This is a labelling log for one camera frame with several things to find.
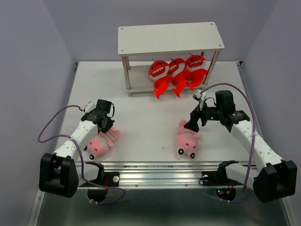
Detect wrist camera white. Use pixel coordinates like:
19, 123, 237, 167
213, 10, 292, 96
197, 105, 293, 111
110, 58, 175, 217
79, 101, 96, 115
192, 89, 207, 109

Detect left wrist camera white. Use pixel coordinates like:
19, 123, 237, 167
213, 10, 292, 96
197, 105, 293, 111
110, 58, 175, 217
79, 101, 96, 115

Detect red plush purple horn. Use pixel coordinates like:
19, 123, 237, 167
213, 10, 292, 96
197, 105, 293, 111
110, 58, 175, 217
148, 60, 172, 99

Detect aluminium rail frame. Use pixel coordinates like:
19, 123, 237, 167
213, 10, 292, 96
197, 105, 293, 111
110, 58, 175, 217
37, 61, 297, 226

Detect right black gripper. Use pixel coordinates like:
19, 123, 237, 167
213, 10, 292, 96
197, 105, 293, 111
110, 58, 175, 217
183, 100, 223, 132

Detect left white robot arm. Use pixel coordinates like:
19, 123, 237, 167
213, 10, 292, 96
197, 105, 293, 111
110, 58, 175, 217
38, 99, 115, 198

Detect white two-tier shelf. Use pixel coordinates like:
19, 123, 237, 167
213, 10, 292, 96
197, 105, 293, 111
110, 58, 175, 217
118, 22, 225, 96

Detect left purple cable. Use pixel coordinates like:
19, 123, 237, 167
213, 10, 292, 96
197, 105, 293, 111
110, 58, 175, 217
37, 105, 127, 205

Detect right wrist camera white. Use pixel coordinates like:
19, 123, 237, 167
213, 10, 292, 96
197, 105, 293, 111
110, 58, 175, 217
192, 89, 207, 109

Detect pink striped plush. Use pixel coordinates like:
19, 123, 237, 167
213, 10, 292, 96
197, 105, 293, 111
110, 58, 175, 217
87, 127, 121, 160
176, 119, 201, 159

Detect red shark plush white belly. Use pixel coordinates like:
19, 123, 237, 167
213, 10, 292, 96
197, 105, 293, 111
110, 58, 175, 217
185, 53, 208, 91

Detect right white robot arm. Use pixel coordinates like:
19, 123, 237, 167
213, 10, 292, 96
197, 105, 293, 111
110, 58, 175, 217
184, 89, 297, 203

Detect red shark plush toy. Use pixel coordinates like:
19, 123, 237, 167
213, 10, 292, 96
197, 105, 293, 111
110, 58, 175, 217
169, 58, 190, 97

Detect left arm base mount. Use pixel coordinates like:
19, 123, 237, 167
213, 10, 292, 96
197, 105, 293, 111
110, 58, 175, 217
82, 161, 123, 205

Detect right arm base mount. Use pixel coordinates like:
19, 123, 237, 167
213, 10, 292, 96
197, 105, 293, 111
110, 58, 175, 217
198, 160, 242, 203

